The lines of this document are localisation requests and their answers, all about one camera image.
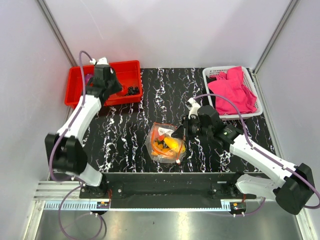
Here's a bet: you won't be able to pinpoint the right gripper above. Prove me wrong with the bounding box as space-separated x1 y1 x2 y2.
171 115 212 141

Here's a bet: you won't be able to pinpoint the black fake grapes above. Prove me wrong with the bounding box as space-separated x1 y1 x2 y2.
123 86 140 96

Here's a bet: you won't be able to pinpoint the clear zip top bag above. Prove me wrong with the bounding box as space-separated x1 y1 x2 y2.
144 122 186 165

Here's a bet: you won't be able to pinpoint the pink fake fruit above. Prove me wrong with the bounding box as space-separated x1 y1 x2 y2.
84 73 93 84

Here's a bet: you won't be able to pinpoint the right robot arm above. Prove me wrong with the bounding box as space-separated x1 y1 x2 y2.
171 104 316 215

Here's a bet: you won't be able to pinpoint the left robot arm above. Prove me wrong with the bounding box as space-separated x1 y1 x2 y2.
44 59 123 198

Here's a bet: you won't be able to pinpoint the yellow fake lemon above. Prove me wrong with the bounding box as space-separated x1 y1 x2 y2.
164 137 186 153

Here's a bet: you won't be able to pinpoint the orange fake fruit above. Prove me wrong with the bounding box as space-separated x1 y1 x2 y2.
151 135 176 158

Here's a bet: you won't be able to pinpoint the red plastic bin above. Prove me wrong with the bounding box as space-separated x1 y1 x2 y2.
64 60 143 109

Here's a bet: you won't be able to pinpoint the black marble mat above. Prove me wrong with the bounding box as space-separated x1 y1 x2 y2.
48 66 291 181

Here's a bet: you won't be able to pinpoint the pink cloth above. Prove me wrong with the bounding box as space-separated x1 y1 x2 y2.
207 66 257 114

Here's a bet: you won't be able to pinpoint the white plastic basket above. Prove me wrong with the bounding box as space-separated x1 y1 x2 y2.
202 66 263 119

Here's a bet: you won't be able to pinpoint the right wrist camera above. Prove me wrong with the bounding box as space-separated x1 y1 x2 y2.
185 98 201 119

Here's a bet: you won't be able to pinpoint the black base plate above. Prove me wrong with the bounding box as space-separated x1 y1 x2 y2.
79 172 255 211

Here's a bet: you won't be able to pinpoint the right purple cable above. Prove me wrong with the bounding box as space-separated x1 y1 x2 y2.
192 93 320 216

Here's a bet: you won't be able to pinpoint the purple cable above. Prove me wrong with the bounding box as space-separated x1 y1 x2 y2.
192 93 320 216
49 50 107 240

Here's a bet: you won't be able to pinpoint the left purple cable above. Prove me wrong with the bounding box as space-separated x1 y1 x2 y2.
49 50 107 240

